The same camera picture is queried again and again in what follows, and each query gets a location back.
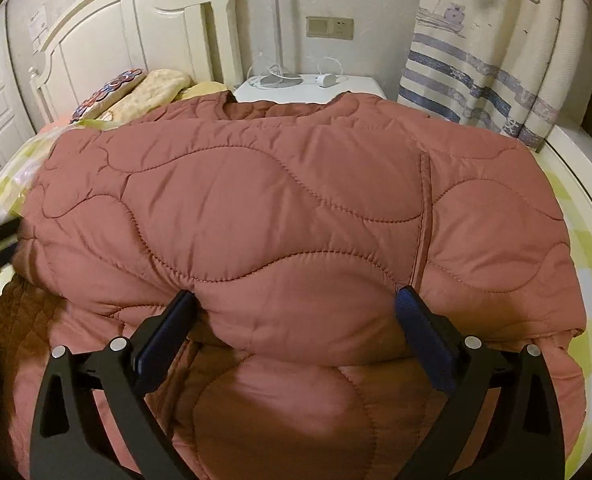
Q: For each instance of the cream wooden bed headboard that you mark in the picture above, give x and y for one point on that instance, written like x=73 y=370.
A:
x=125 y=25

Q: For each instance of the white nightstand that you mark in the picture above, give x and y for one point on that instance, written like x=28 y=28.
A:
x=296 y=91

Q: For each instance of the beige wall switch panel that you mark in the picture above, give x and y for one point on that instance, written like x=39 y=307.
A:
x=330 y=27

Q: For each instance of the rust pink quilted jacket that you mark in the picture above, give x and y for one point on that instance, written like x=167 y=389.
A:
x=276 y=210

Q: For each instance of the ship print curtain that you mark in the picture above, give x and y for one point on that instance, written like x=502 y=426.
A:
x=476 y=60

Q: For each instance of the floral patterned pillow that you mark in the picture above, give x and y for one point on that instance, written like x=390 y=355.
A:
x=108 y=92

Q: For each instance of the white pole lamp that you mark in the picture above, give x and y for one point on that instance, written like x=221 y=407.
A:
x=277 y=20

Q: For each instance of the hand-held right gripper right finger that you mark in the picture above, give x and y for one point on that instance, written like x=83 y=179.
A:
x=421 y=332

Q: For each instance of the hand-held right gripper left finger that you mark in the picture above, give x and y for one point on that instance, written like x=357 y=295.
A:
x=168 y=332

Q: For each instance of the yellow blanket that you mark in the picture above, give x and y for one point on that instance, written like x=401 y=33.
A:
x=203 y=91

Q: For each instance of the yellow fleece pillow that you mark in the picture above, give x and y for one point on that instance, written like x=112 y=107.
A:
x=160 y=85

